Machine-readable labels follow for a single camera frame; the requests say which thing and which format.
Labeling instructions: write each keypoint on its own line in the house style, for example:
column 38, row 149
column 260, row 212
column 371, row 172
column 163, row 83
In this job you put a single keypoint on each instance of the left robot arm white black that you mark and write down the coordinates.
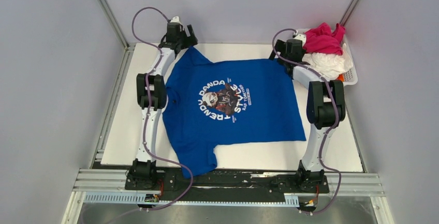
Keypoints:
column 152, row 99

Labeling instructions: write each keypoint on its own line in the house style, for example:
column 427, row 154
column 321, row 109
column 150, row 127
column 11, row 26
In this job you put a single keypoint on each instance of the white plastic laundry basket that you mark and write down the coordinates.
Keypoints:
column 349, row 77

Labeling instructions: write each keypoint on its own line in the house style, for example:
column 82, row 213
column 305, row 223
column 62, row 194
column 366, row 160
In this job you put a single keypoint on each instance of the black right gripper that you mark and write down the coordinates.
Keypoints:
column 280, row 47

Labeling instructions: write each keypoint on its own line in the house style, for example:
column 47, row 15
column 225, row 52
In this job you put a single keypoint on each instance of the blue printed t-shirt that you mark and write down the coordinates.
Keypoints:
column 225, row 103

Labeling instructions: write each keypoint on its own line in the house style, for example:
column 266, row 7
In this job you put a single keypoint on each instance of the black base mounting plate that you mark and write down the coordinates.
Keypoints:
column 219, row 185

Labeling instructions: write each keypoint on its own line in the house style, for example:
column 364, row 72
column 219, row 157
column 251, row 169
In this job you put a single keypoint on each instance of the white t-shirt in basket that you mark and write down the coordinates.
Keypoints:
column 330, row 66

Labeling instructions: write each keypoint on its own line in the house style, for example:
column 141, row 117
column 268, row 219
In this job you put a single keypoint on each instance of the aluminium frame rail left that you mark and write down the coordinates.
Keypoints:
column 113, row 23

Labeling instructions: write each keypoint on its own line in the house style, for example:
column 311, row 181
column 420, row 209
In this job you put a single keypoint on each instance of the pink t-shirt in basket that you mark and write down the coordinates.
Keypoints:
column 323, row 40

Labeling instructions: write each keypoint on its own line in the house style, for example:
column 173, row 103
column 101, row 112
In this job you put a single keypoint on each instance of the aluminium front frame rail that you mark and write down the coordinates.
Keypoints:
column 352, row 184

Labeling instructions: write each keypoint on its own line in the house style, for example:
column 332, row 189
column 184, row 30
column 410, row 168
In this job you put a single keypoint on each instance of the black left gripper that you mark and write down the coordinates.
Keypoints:
column 190, row 41

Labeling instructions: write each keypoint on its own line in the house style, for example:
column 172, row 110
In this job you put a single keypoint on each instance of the orange garment in basket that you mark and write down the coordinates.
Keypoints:
column 341, row 77

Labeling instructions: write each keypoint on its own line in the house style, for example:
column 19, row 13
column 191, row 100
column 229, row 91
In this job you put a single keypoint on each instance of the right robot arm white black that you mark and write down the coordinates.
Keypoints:
column 325, row 109

